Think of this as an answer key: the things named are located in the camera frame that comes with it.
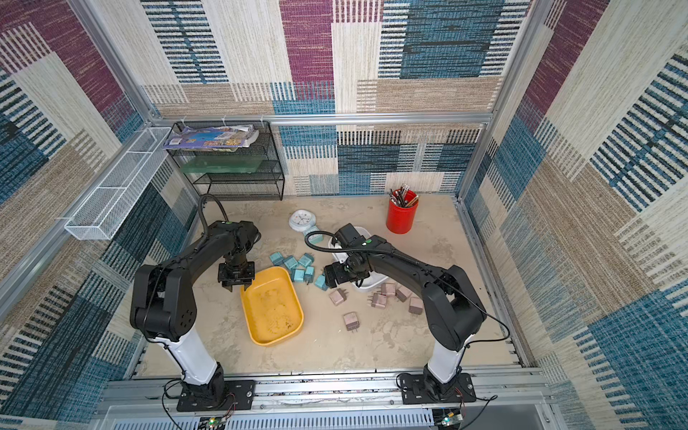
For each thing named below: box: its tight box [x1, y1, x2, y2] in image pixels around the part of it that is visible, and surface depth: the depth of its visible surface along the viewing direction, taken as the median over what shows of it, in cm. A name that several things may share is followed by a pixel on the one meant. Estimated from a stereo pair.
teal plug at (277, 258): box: [269, 251, 284, 267], surface depth 101 cm
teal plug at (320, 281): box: [314, 274, 329, 292], surface depth 95 cm
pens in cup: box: [389, 183, 419, 207], surface depth 102 cm
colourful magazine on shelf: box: [163, 124, 259, 153], surface depth 83 cm
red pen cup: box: [386, 188, 420, 235], surface depth 107 cm
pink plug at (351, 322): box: [343, 311, 361, 334], surface depth 86 cm
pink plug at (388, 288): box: [380, 282, 397, 297], surface depth 93 cm
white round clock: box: [288, 208, 317, 233], surface depth 111 cm
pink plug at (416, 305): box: [408, 296, 423, 315], surface depth 89 cm
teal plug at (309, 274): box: [304, 266, 315, 285], surface depth 96 cm
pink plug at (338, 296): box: [328, 288, 349, 306], surface depth 91 cm
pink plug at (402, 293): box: [395, 285, 413, 302], surface depth 91 cm
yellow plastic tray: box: [240, 266, 304, 347], surface depth 91 cm
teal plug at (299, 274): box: [293, 268, 306, 282], surface depth 96 cm
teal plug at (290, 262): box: [283, 255, 299, 270], surface depth 100 cm
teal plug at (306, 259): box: [298, 252, 315, 267], surface depth 101 cm
